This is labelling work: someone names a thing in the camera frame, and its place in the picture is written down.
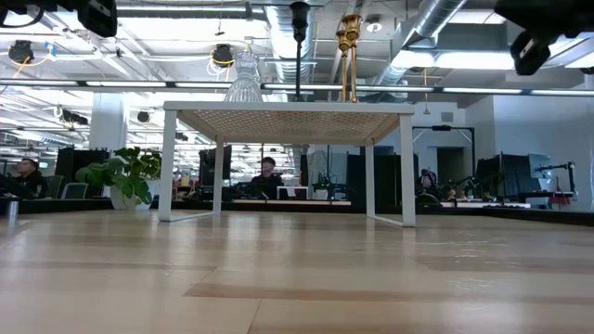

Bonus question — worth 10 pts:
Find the black ceiling device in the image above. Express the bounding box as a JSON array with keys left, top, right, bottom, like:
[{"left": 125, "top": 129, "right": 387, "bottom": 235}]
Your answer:
[
  {"left": 213, "top": 44, "right": 235, "bottom": 69},
  {"left": 8, "top": 40, "right": 34, "bottom": 64}
]

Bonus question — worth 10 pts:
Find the suspended linear light bar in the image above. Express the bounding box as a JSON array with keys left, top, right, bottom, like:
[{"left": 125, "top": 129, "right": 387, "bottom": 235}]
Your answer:
[{"left": 0, "top": 79, "right": 594, "bottom": 96}]

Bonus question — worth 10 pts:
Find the black aluminium table frame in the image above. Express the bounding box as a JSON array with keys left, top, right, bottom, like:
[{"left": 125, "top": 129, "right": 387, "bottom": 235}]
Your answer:
[{"left": 0, "top": 198, "right": 594, "bottom": 227}]

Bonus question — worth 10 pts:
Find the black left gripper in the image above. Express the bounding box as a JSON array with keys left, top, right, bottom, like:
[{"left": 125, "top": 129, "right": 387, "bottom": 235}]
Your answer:
[{"left": 76, "top": 0, "right": 119, "bottom": 39}]

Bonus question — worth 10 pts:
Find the black office partition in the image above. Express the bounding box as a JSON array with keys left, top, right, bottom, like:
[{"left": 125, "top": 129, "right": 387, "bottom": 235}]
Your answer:
[
  {"left": 55, "top": 148, "right": 111, "bottom": 199},
  {"left": 347, "top": 152, "right": 419, "bottom": 208}
]

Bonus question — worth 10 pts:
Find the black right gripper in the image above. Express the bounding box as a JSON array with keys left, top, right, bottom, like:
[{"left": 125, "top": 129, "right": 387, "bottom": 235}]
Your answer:
[{"left": 494, "top": 0, "right": 561, "bottom": 75}]

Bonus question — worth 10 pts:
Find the black background monitor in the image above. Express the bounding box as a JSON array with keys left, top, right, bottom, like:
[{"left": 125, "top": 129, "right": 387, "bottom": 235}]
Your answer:
[{"left": 199, "top": 146, "right": 232, "bottom": 187}]

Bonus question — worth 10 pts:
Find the person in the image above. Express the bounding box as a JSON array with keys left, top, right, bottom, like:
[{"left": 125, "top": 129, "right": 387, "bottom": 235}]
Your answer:
[
  {"left": 13, "top": 157, "right": 48, "bottom": 199},
  {"left": 249, "top": 156, "right": 285, "bottom": 200}
]

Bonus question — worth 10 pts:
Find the white pillar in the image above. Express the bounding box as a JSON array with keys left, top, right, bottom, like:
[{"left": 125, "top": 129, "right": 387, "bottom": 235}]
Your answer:
[{"left": 89, "top": 92, "right": 130, "bottom": 152}]

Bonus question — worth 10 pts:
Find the silver ventilation duct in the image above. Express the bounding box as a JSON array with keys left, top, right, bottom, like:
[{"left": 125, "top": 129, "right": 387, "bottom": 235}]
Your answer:
[
  {"left": 375, "top": 0, "right": 468, "bottom": 87},
  {"left": 266, "top": 0, "right": 316, "bottom": 84}
]

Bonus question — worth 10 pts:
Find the hanging brass pendant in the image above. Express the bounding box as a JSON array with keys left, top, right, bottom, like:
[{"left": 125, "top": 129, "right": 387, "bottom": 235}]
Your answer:
[{"left": 420, "top": 68, "right": 431, "bottom": 116}]

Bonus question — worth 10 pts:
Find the grey office chair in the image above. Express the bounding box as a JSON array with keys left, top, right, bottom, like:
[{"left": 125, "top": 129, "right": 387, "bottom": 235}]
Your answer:
[{"left": 61, "top": 182, "right": 89, "bottom": 200}]

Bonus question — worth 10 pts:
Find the dark background cabinet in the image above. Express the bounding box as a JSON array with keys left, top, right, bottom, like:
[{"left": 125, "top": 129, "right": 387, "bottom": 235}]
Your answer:
[{"left": 475, "top": 154, "right": 533, "bottom": 196}]

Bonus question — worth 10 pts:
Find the black candlestick holder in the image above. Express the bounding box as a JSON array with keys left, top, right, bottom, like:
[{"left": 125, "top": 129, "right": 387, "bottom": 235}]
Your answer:
[{"left": 289, "top": 0, "right": 311, "bottom": 103}]

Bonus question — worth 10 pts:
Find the black office chair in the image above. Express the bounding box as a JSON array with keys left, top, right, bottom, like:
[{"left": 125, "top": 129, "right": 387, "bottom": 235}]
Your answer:
[{"left": 416, "top": 169, "right": 440, "bottom": 205}]

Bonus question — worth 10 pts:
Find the green artificial plant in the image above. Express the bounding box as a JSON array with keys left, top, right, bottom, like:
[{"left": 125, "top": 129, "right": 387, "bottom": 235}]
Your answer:
[{"left": 75, "top": 146, "right": 163, "bottom": 211}]

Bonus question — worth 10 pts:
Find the white perforated shelf riser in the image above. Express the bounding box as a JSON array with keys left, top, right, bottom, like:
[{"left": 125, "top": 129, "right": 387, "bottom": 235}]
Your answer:
[{"left": 157, "top": 100, "right": 417, "bottom": 228}]

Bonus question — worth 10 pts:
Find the gold candlestick holder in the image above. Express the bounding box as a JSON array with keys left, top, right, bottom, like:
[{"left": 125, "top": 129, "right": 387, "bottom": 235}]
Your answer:
[
  {"left": 342, "top": 13, "right": 365, "bottom": 104},
  {"left": 336, "top": 29, "right": 352, "bottom": 103}
]

